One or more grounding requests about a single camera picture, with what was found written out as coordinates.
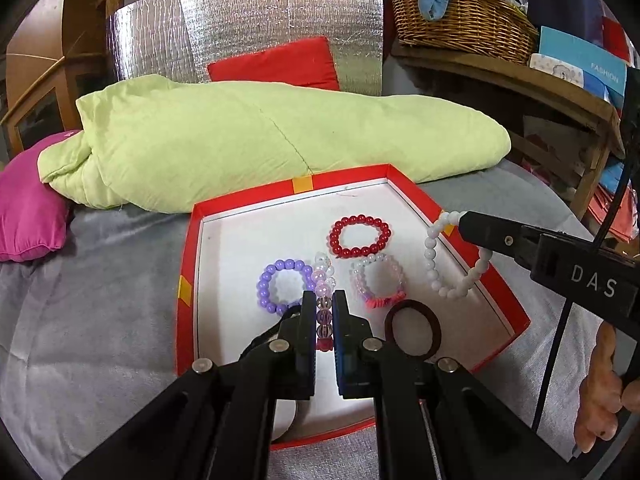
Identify wooden side table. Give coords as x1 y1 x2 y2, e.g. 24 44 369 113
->
385 42 626 221

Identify white patterned box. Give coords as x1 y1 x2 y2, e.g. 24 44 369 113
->
530 53 586 91

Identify clear and striped bead bracelet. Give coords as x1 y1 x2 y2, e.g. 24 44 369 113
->
312 252 337 353

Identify magenta pillow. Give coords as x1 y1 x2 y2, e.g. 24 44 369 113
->
0 130 83 263

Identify red bags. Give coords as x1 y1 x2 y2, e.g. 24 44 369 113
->
587 180 640 241

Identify white bead bracelet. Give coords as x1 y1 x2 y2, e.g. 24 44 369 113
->
423 210 493 301

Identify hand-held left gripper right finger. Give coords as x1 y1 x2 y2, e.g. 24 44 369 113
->
332 290 571 480

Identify black cable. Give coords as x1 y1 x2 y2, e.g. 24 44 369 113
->
530 157 633 433

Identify person's right hand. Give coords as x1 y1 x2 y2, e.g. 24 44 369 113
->
574 321 640 456

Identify pink and clear bead bracelet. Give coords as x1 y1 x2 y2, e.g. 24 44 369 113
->
348 253 407 311

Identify red box with white inside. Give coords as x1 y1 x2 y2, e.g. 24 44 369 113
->
175 163 532 451

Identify red cushion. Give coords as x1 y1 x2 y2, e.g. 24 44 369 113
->
207 36 341 93

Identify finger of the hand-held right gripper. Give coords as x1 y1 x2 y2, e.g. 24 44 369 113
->
458 210 540 268

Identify red bead bracelet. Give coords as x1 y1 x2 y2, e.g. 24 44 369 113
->
328 215 393 259

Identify purple bead bracelet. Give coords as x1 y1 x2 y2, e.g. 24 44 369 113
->
256 258 315 317

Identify light green quilt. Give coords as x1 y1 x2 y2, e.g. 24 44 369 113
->
37 74 512 213

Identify wicker basket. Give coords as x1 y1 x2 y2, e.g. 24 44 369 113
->
386 0 541 66

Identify silver foil insulated bag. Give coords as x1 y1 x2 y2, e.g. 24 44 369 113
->
106 0 385 98

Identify dark brown hair tie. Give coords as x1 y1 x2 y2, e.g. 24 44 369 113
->
384 299 441 361

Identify wooden cabinet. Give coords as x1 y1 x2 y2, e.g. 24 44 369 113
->
0 0 116 156

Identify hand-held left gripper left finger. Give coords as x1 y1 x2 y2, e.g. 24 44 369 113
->
60 290 318 480

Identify blue paper bag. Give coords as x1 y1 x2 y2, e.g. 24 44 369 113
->
530 26 628 106

